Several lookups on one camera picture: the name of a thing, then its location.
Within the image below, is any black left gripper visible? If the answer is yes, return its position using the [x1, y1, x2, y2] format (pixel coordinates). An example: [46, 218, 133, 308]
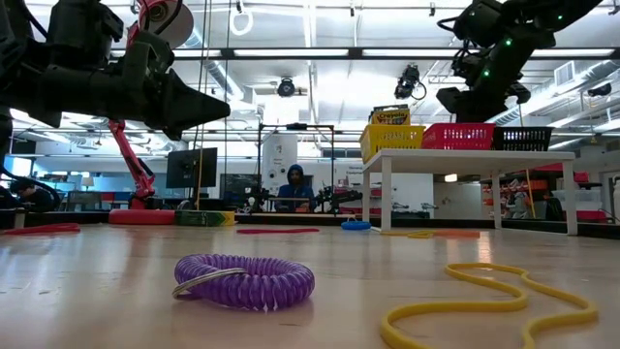
[36, 65, 232, 143]

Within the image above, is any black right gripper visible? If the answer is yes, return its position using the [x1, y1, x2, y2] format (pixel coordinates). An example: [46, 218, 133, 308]
[435, 79, 533, 124]

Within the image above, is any red plastic basket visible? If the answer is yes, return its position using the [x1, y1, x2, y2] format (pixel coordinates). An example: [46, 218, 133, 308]
[420, 122, 496, 151]

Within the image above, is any black plastic basket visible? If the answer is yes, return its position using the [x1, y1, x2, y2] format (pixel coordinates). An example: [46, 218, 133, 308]
[491, 126, 555, 152]

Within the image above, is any yellow plastic basket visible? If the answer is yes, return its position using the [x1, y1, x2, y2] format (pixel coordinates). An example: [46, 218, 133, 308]
[358, 123, 427, 165]

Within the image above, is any orange rubber band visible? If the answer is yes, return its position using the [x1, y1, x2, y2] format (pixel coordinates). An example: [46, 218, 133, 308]
[430, 229, 481, 239]

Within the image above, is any yellow rubber band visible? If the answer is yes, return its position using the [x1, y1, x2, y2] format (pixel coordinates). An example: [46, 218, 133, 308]
[380, 261, 600, 349]
[380, 229, 435, 240]

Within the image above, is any red desk lamp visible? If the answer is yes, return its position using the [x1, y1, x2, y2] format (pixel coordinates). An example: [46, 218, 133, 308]
[108, 0, 195, 225]

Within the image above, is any black office chair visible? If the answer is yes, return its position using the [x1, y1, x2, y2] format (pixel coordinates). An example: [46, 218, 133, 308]
[542, 191, 566, 220]

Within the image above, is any black computer monitor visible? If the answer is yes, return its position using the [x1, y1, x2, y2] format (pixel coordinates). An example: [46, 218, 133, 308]
[166, 147, 219, 190]

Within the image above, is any white metal shelf riser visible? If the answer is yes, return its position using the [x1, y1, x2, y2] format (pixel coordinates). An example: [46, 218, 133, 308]
[361, 148, 578, 237]

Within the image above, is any red storage shelf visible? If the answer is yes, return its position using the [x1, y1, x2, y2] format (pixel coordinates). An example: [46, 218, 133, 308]
[481, 163, 609, 220]

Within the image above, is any person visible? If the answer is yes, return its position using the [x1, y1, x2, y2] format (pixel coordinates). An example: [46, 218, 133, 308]
[274, 163, 317, 213]
[9, 177, 58, 213]

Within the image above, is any black overhead light beam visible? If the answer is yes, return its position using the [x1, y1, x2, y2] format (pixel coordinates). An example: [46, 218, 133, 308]
[108, 46, 620, 62]

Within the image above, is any purple coil keyring wristband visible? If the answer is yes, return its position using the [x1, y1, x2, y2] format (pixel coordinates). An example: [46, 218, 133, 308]
[171, 254, 316, 311]

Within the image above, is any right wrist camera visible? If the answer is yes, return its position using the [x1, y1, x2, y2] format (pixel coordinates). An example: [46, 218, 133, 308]
[452, 48, 488, 83]

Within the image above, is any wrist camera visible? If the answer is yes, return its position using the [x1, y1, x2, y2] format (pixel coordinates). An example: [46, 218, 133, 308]
[123, 31, 176, 81]
[452, 48, 488, 83]

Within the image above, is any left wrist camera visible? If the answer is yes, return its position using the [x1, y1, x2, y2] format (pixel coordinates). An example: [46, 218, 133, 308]
[123, 31, 176, 81]

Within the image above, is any black camera with cable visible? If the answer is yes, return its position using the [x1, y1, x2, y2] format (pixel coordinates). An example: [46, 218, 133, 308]
[393, 63, 428, 102]

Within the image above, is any white hanging ring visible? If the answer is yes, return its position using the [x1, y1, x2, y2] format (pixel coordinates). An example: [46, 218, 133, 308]
[229, 8, 255, 37]

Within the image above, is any black table edge rail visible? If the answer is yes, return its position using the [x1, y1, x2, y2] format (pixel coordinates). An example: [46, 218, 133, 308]
[0, 208, 620, 239]

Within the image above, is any black cable hose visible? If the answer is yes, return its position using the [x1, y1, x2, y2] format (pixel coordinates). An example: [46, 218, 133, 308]
[0, 167, 63, 213]

